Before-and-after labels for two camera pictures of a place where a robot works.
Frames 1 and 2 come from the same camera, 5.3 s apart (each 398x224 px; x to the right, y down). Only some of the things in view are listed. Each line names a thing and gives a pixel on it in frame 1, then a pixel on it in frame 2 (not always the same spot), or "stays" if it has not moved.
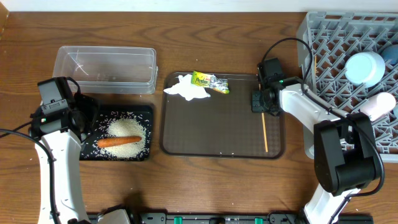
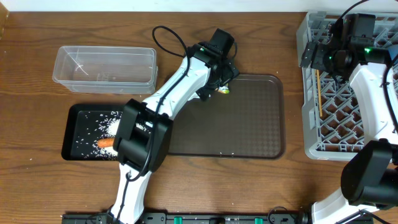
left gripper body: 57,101 to 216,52
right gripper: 257,106 to 321,49
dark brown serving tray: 219,126 stays
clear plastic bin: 107,70 stays
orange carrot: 105,142 stays
